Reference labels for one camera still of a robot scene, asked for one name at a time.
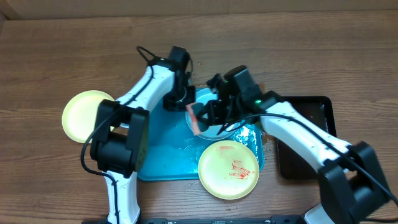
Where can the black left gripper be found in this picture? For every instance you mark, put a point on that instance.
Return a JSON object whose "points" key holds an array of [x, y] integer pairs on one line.
{"points": [[168, 104]]}

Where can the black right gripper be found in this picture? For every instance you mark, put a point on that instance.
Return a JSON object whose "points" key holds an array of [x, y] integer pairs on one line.
{"points": [[210, 111]]}

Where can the light blue plate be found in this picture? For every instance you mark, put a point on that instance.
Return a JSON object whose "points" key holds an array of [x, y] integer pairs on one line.
{"points": [[203, 96]]}

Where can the pink sponge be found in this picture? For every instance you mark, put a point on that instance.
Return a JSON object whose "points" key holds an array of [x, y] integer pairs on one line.
{"points": [[193, 120]]}

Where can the yellow plate with red stain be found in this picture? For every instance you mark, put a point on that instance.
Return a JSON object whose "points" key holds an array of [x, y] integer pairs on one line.
{"points": [[79, 115]]}

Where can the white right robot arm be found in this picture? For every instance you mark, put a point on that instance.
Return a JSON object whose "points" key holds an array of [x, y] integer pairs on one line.
{"points": [[350, 178]]}

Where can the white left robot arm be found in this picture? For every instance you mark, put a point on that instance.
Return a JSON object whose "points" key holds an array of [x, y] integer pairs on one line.
{"points": [[120, 140]]}

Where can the teal plastic tray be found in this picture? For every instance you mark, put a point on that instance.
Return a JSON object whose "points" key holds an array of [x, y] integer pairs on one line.
{"points": [[174, 151]]}

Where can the yellow plate front of tray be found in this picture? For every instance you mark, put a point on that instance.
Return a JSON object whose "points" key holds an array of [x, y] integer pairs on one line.
{"points": [[228, 170]]}

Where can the black water tray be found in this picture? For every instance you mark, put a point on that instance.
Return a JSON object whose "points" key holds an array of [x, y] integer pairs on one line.
{"points": [[318, 110]]}

